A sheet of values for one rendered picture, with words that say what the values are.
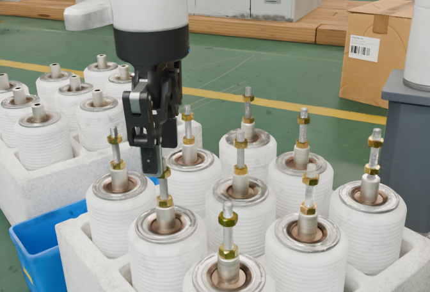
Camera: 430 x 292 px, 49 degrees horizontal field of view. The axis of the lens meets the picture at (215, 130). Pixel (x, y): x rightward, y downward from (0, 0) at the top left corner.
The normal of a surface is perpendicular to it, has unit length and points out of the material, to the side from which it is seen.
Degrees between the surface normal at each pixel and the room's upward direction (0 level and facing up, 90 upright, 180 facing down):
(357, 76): 89
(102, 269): 0
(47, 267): 92
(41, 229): 88
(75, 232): 0
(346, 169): 0
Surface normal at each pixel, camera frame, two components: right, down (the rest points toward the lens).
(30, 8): -0.44, 0.38
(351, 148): -0.02, -0.91
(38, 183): 0.60, 0.32
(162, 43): 0.37, 0.37
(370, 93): -0.68, 0.29
